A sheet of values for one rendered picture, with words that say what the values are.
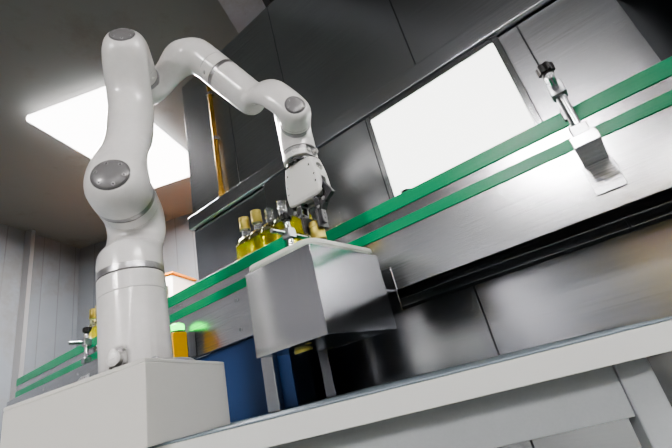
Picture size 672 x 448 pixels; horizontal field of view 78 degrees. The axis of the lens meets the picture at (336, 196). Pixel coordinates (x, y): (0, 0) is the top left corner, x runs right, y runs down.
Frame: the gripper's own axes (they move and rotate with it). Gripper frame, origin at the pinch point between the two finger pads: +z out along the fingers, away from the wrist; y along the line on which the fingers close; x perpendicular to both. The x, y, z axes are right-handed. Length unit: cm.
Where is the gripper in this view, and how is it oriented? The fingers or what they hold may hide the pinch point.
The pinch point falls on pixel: (314, 222)
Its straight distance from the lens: 93.2
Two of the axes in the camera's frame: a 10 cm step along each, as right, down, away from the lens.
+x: -5.9, -2.2, -7.8
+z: 2.2, 8.8, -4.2
